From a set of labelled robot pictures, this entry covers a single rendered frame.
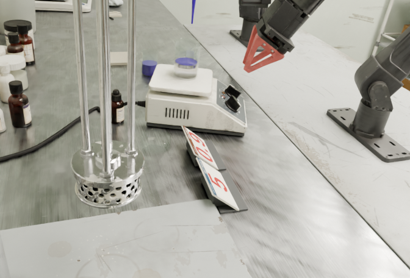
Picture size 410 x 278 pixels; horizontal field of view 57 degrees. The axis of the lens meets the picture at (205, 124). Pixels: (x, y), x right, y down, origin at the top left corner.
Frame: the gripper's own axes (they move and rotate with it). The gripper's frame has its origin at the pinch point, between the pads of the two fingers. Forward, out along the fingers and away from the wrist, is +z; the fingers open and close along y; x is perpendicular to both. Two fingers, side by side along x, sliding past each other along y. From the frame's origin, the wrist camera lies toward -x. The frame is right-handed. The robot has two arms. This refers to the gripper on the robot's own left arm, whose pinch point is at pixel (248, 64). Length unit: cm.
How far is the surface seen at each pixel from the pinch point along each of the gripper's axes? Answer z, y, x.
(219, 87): 7.4, 0.4, -1.6
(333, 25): -8, -188, 83
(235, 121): 7.8, 9.4, 2.7
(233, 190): 10.8, 26.0, 4.2
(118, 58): 26.0, -23.4, -21.8
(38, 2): 43, -61, -55
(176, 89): 9.6, 8.8, -9.9
